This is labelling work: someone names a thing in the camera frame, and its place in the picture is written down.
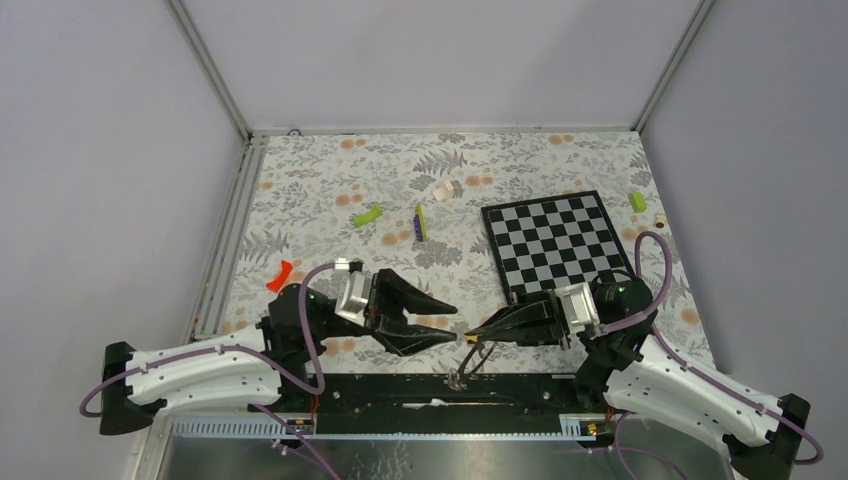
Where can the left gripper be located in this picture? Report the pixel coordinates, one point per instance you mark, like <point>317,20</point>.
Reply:
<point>388,303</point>

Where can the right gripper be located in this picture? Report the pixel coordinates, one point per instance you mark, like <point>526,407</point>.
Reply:
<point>524,322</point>

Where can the large silver keyring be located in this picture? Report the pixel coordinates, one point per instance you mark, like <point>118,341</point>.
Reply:
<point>471,364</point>

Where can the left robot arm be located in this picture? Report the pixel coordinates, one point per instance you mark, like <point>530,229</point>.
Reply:
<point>274,360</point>

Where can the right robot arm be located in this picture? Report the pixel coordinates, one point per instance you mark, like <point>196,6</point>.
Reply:
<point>629,367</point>

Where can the black white chessboard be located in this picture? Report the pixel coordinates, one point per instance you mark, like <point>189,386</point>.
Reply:
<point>551,242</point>

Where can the green curved block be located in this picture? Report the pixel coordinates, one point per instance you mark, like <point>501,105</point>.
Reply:
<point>367,217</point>

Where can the floral table mat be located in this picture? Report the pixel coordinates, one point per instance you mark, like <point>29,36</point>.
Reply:
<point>308,189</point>

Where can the red curved block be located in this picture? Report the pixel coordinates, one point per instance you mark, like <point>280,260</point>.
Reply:
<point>279,282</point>

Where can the cream toy block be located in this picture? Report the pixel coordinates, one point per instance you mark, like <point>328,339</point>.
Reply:
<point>444,192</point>

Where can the small green block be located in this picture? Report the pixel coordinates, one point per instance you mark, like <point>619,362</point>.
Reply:
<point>637,202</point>

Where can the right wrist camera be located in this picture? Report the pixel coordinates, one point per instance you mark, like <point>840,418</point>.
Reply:
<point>578,307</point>

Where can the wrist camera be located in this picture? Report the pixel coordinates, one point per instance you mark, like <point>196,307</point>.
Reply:
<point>353,299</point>
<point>578,307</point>

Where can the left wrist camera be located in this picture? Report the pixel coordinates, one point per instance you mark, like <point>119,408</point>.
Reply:
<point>353,299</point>

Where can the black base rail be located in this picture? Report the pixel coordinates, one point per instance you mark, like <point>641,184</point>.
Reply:
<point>424,404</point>

